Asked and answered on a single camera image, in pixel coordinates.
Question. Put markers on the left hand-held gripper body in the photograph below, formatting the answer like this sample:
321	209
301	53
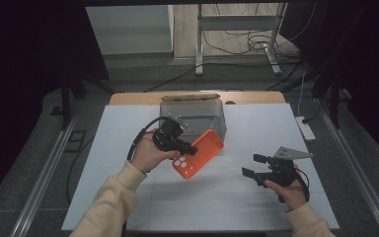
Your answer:
167	136

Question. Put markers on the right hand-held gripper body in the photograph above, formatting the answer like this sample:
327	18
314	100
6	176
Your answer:
281	174

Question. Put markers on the orange phone case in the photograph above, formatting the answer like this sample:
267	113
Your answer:
200	154

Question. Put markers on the clear grey storage box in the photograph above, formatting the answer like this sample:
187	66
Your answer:
204	115

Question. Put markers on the person's right hand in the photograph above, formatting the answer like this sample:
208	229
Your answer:
292	196

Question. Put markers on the person's left hand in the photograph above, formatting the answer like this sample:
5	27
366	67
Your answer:
148	154

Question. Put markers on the white table mat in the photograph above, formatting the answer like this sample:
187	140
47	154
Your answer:
227	207

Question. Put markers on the storage box lid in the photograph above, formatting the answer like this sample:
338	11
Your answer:
190	97

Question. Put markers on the white power strip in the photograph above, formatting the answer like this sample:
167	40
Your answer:
306	129

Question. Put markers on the black metal stand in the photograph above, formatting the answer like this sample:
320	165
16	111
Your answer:
66	105
334	105

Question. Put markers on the white panel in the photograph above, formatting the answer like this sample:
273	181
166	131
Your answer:
128	29

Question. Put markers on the dark curtain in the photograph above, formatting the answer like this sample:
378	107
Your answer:
29	82
368	65

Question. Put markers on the aluminium rail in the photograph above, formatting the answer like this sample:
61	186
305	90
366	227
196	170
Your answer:
42	181
358	171

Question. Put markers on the black rectangular floor bracket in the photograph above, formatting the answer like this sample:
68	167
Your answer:
75	141

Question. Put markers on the grey metal stand frame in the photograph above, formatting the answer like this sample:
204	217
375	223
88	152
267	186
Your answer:
237	23

